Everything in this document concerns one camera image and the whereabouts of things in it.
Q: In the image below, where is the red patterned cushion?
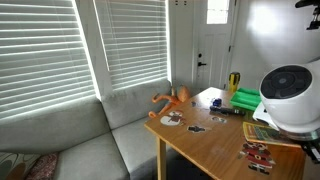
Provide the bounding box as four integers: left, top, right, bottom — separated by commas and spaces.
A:
25, 153, 58, 180

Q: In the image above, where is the white entry door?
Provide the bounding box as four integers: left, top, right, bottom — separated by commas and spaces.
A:
195, 0, 236, 90

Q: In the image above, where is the black marker pen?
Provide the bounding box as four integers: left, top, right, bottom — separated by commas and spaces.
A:
210, 106, 246, 116

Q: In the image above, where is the santa shaped puzzle piece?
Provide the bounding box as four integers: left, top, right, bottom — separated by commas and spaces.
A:
240, 141, 275, 175

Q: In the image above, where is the snowman shaped puzzle piece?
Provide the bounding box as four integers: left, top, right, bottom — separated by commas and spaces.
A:
160, 110, 184, 126

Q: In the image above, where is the yellow green picture book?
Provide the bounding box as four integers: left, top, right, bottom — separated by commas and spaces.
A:
242, 122, 300, 148

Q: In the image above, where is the white window blind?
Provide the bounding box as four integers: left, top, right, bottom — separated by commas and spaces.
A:
94, 0, 168, 90
0, 0, 95, 120

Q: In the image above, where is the right white window blind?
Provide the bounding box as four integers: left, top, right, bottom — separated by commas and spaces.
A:
94, 0, 168, 90

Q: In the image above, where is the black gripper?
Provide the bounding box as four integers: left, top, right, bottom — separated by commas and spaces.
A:
302, 141, 320, 164

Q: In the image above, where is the green plastic tray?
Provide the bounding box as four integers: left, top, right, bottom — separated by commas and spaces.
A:
230, 88, 261, 111

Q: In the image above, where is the small round sticker cutout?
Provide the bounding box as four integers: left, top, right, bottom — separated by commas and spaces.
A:
211, 116, 227, 123

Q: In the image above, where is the black door handle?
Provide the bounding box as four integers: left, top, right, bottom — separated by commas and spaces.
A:
197, 62, 207, 67

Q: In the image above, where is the blue toy car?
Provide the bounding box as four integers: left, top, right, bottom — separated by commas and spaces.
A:
212, 98, 222, 107

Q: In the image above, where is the small dark sticker cutout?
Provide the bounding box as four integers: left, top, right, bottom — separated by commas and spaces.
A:
187, 125, 206, 133

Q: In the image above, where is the orange octopus plush toy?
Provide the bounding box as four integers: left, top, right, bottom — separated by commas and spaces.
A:
148, 85, 191, 118

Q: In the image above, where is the left white window blind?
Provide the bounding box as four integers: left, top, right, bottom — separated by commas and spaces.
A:
0, 0, 95, 120

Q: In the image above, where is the yellow black post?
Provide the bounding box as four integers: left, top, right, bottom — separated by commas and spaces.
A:
229, 72, 240, 92

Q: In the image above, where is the wooden table leg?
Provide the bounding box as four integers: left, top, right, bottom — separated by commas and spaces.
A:
156, 138, 166, 180

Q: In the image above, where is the patterned beige cushion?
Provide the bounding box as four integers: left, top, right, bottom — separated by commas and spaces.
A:
0, 152, 39, 180

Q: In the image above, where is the grey corner sofa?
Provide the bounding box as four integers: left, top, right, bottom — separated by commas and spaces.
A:
0, 80, 171, 180

